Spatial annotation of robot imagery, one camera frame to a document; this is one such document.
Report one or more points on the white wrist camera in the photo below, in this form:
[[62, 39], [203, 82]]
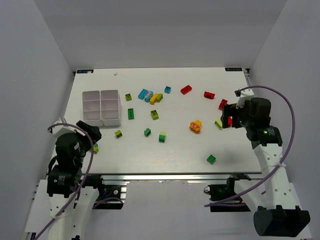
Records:
[[60, 130], [244, 94]]

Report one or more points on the blue label right corner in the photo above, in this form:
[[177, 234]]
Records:
[[233, 69]]

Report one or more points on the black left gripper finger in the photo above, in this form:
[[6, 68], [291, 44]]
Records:
[[82, 127], [93, 132]]

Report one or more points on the red lego brick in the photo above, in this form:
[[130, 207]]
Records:
[[222, 104], [209, 95], [186, 89]]

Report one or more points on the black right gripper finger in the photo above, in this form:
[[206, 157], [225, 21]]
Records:
[[230, 110], [224, 119]]

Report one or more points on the red lego brick far right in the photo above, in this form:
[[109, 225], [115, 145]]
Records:
[[222, 104]]

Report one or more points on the blue long lego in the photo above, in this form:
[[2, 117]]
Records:
[[142, 94]]

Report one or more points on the lime small lego near container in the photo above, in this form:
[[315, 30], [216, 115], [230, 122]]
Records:
[[128, 97]]

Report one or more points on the olive lime small lego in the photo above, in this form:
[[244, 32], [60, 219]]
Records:
[[118, 133]]

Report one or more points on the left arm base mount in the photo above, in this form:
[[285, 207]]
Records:
[[109, 195]]

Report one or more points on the lime rounded lego brick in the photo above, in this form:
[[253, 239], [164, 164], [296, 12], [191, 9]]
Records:
[[159, 97]]

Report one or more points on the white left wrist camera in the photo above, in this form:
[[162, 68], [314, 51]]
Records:
[[60, 130]]

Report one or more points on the dark green small lego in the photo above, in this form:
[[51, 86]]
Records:
[[147, 132]]

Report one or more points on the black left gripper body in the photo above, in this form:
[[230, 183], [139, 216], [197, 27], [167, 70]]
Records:
[[89, 130]]

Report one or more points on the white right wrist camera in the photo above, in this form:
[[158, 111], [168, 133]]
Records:
[[244, 94]]

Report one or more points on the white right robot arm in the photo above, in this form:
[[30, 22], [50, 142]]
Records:
[[278, 214]]

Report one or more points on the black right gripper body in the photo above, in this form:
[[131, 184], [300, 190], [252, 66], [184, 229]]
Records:
[[230, 112]]

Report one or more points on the yellow orange flower lego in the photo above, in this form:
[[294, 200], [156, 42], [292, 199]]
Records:
[[195, 126]]

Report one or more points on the teal small lego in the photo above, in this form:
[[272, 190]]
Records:
[[167, 90]]

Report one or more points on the green and pale lego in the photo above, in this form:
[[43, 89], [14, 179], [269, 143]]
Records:
[[162, 137]]

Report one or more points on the blue label corner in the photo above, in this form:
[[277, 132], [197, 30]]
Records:
[[84, 71], [233, 69]]

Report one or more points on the aluminium table front rail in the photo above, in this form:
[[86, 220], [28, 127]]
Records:
[[176, 177]]

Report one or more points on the blue label left corner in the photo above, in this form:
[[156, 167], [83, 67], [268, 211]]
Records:
[[84, 71]]

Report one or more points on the white compartment container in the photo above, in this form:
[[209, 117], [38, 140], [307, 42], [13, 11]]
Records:
[[102, 108]]

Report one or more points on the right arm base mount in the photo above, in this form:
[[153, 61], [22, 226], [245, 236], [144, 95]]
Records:
[[219, 192]]

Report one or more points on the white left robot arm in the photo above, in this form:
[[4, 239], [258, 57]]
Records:
[[71, 192]]

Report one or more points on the yellow lego brick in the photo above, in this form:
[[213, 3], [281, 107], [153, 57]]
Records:
[[153, 99]]

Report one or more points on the lime sloped lego center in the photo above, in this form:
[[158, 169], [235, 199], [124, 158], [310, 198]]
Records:
[[154, 115]]

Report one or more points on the teal printed round lego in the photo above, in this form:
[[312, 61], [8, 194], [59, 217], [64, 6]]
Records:
[[148, 96]]

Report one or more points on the dark green long lego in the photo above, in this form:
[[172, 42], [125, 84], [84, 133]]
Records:
[[131, 115]]

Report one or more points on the green square lego front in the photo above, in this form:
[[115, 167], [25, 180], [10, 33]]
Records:
[[211, 159]]

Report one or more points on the green yellow lego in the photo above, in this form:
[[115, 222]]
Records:
[[95, 148]]

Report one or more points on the red lego brick top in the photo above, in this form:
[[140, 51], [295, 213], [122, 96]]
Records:
[[186, 89]]

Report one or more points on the pale lime lego right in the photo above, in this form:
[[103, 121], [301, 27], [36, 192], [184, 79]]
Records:
[[219, 124]]

